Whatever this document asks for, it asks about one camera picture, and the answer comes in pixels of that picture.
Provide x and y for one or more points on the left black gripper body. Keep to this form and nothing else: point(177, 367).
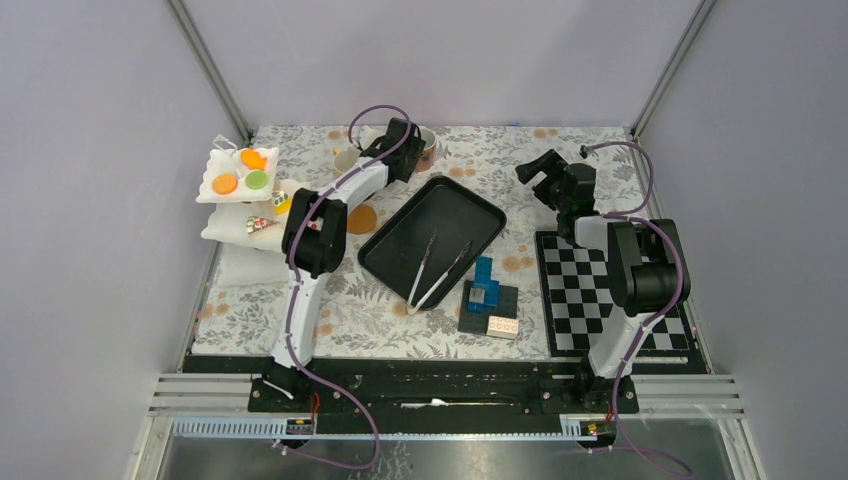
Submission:
point(409, 156)

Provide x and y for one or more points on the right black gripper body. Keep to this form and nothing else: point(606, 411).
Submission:
point(554, 166)

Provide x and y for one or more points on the pink patterned mug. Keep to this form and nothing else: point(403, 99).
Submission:
point(428, 154)

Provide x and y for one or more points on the yellow mug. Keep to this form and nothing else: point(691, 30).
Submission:
point(344, 160)

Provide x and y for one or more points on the black serving tray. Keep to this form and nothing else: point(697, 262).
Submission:
point(423, 250)

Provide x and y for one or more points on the yellow cake slice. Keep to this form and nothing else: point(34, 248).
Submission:
point(281, 202)

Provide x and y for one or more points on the green round cookie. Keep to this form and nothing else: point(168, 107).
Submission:
point(256, 180)

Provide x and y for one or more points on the orange fish biscuit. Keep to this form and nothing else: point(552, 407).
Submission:
point(253, 160)

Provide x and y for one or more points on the white strawberry cake slice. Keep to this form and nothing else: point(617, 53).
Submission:
point(257, 227)

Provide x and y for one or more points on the orange round biscuit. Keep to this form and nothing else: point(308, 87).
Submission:
point(225, 184)

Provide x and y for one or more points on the light brown round coaster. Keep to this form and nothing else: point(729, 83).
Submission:
point(361, 220)

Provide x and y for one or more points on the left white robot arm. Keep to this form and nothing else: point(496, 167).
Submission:
point(314, 240)

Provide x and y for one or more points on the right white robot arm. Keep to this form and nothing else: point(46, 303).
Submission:
point(645, 263)

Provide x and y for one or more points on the black white checkerboard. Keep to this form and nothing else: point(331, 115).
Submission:
point(577, 304)

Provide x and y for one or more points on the blue lego block stack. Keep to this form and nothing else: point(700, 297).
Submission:
point(484, 290)

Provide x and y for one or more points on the beige lego brick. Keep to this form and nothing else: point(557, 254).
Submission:
point(502, 327)

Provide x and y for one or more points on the black lego baseplate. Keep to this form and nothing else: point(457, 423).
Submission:
point(478, 322)

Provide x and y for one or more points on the white tiered dessert stand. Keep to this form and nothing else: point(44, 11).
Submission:
point(244, 261)

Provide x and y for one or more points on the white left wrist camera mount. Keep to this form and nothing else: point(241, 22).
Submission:
point(368, 135)

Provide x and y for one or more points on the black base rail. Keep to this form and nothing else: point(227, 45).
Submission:
point(434, 397)

